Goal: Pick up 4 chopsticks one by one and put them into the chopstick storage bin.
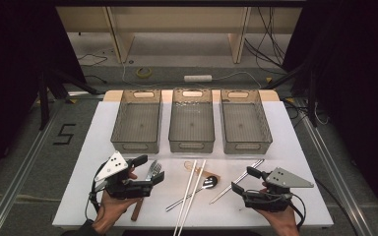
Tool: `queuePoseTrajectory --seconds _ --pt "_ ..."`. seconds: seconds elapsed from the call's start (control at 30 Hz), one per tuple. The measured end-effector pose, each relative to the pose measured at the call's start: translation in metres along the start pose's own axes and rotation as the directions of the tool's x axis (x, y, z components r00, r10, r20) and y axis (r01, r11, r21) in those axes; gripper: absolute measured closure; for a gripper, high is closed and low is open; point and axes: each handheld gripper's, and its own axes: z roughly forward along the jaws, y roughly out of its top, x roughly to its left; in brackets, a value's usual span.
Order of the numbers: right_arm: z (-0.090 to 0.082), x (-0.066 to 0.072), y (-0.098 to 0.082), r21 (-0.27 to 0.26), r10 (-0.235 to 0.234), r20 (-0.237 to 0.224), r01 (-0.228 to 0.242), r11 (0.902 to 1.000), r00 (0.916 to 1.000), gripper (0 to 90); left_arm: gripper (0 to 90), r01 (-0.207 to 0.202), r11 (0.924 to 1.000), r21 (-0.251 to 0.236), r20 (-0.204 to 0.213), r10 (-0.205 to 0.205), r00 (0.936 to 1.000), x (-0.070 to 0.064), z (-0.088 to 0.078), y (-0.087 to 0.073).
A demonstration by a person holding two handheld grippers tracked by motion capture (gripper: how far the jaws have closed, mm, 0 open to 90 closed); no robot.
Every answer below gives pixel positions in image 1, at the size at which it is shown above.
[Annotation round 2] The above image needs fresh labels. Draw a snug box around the left hand-held gripper black cable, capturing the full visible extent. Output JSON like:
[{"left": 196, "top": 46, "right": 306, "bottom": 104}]
[{"left": 84, "top": 161, "right": 109, "bottom": 220}]

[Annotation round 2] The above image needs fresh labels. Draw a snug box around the person's right hand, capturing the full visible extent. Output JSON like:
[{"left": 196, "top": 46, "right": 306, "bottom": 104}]
[{"left": 255, "top": 206, "right": 301, "bottom": 236}]

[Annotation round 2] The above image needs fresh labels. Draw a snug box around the metal chopstick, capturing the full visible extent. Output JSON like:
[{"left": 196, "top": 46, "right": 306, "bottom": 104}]
[
  {"left": 211, "top": 159, "right": 266, "bottom": 205},
  {"left": 209, "top": 158, "right": 263, "bottom": 205}
]

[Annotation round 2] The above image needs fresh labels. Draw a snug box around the black metal stand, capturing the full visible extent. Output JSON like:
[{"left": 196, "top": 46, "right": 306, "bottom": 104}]
[
  {"left": 264, "top": 62, "right": 319, "bottom": 128},
  {"left": 37, "top": 67, "right": 101, "bottom": 131}
]

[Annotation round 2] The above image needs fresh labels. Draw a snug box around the grey transparent plastic bin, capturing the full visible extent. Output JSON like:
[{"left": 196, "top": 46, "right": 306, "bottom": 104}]
[
  {"left": 109, "top": 88, "right": 162, "bottom": 154},
  {"left": 167, "top": 88, "right": 217, "bottom": 153},
  {"left": 220, "top": 88, "right": 274, "bottom": 155}
]

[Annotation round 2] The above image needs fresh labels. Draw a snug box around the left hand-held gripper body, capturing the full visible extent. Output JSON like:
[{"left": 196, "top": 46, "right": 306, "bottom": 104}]
[{"left": 92, "top": 150, "right": 154, "bottom": 201}]

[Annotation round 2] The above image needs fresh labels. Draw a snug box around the black curtain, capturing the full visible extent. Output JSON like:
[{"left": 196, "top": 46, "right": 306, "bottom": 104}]
[
  {"left": 0, "top": 0, "right": 87, "bottom": 191},
  {"left": 282, "top": 0, "right": 378, "bottom": 227}
]

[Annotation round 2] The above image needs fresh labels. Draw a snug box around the bundle of black cables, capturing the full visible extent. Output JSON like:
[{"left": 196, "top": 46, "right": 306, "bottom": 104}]
[{"left": 244, "top": 7, "right": 296, "bottom": 75}]

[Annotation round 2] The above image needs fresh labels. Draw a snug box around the aluminium floor rail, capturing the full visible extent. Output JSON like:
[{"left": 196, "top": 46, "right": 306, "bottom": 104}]
[
  {"left": 293, "top": 97, "right": 377, "bottom": 236},
  {"left": 0, "top": 97, "right": 67, "bottom": 236}
]

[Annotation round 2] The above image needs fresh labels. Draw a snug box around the thin black floor cable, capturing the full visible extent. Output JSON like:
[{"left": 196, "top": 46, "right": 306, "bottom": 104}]
[{"left": 77, "top": 53, "right": 108, "bottom": 68}]

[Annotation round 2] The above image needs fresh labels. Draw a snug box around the pale wooden shelf unit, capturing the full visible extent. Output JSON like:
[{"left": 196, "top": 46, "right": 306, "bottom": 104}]
[{"left": 55, "top": 6, "right": 303, "bottom": 65}]

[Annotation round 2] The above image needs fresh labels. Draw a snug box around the white table mat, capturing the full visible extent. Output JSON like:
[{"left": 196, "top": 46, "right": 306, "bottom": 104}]
[{"left": 51, "top": 99, "right": 335, "bottom": 229}]

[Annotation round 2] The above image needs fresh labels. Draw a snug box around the yellow tape roll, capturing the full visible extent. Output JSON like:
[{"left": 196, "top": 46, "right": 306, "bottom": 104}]
[{"left": 135, "top": 66, "right": 153, "bottom": 80}]

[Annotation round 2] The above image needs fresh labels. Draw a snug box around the white power strip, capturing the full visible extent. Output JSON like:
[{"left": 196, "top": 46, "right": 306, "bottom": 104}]
[{"left": 183, "top": 74, "right": 214, "bottom": 84}]

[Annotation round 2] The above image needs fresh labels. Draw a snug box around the person's left hand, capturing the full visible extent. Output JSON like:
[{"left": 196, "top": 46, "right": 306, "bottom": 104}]
[{"left": 92, "top": 191, "right": 143, "bottom": 235}]

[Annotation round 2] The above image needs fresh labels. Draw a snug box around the white floor cable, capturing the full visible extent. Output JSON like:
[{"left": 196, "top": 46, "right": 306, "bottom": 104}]
[{"left": 212, "top": 71, "right": 264, "bottom": 89}]

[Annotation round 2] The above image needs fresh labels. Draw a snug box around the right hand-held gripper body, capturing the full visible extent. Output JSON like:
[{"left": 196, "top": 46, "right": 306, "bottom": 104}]
[{"left": 241, "top": 166, "right": 315, "bottom": 213}]

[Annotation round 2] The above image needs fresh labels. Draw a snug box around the long black floor cable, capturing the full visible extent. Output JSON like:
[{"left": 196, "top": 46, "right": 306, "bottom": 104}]
[{"left": 314, "top": 177, "right": 360, "bottom": 236}]

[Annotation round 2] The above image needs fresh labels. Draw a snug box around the metal spoon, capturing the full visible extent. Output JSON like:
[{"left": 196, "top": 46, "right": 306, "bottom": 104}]
[{"left": 164, "top": 175, "right": 220, "bottom": 212}]

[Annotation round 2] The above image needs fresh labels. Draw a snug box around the wooden spoon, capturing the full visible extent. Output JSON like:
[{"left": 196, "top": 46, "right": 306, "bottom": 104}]
[{"left": 183, "top": 159, "right": 221, "bottom": 182}]

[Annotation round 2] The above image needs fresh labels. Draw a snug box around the short aluminium rail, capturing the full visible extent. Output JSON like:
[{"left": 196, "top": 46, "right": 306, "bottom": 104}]
[{"left": 66, "top": 90, "right": 106, "bottom": 99}]

